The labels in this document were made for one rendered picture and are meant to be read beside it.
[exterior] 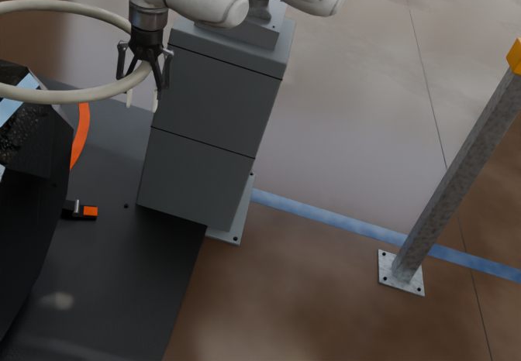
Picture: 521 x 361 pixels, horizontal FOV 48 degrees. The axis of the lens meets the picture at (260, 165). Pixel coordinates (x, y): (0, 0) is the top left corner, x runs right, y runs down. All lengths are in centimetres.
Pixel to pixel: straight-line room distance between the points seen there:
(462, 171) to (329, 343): 78
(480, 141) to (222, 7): 122
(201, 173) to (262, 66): 52
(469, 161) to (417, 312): 66
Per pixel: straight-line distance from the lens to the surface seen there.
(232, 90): 201
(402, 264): 250
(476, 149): 218
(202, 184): 226
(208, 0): 123
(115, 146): 268
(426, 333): 242
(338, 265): 247
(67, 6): 172
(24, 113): 152
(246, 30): 199
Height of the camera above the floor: 162
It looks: 35 degrees down
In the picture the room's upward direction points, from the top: 19 degrees clockwise
